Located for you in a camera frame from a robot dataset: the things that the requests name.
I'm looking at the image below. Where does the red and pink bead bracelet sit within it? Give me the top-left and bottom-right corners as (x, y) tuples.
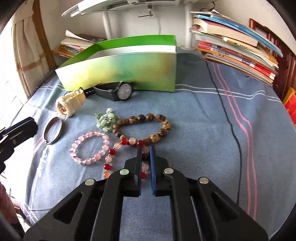
(103, 137), (151, 179)

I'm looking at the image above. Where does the silver metal bangle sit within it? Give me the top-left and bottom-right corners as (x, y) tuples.
(43, 117), (64, 145)

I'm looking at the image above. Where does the brown wooden bead bracelet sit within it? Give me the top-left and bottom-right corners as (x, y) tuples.
(111, 112), (172, 145)

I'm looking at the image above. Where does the green jade bracelet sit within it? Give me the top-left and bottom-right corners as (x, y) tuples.
(94, 107), (120, 133)

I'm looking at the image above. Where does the cream white wrist watch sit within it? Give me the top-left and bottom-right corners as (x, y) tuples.
(55, 89), (86, 117)

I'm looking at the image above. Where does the black wrist watch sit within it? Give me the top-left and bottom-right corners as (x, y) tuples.
(83, 81), (133, 102)

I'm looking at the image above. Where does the beige curtain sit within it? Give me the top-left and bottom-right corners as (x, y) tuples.
(11, 1), (57, 98)

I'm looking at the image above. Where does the left stack of books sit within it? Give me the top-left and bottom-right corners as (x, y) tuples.
(52, 30), (106, 59)

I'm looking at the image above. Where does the stack of books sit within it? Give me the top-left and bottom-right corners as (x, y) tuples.
(52, 30), (106, 59)
(191, 10), (283, 86)

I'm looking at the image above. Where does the green cardboard box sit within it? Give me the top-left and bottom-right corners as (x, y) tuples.
(56, 35), (177, 92)

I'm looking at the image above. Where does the red yellow gift bag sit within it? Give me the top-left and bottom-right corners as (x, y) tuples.
(283, 87), (296, 126)

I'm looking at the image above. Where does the right stack of books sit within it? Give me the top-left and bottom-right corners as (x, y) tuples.
(191, 10), (283, 86)

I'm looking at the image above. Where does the white bed desk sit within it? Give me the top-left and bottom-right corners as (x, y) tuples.
(61, 0), (217, 52)

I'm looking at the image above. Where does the dark wooden headboard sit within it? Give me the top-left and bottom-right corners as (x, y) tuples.
(249, 19), (295, 100)

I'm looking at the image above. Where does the black cable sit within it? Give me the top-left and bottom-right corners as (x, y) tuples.
(204, 60), (242, 205)

